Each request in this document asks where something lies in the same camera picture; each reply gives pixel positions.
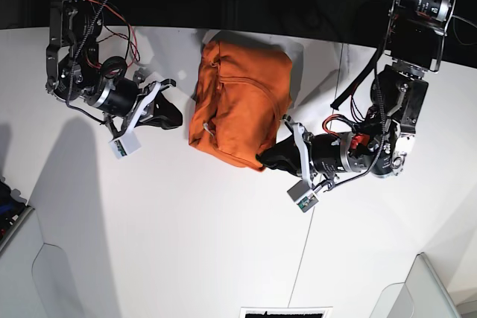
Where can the grey panel bottom right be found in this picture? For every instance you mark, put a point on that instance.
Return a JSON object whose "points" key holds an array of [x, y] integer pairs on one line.
{"points": [[421, 295]]}

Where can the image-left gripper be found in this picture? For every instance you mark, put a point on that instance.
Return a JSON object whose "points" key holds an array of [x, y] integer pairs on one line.
{"points": [[125, 105]]}

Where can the grey panel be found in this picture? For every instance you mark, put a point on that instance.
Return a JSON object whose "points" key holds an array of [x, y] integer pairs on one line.
{"points": [[421, 295], [36, 278]]}

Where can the grey panel bottom left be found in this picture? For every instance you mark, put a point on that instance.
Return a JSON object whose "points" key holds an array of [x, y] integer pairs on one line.
{"points": [[36, 278]]}

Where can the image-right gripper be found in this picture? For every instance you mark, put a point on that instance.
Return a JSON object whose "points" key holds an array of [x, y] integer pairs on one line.
{"points": [[305, 155]]}

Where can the orange t-shirt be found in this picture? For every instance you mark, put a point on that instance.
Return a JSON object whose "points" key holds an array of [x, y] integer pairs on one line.
{"points": [[241, 96]]}

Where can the clutter bin left edge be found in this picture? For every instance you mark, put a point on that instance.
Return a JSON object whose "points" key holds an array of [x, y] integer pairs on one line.
{"points": [[11, 209]]}

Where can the white black calibration card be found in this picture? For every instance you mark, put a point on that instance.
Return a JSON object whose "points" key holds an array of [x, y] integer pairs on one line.
{"points": [[319, 312]]}

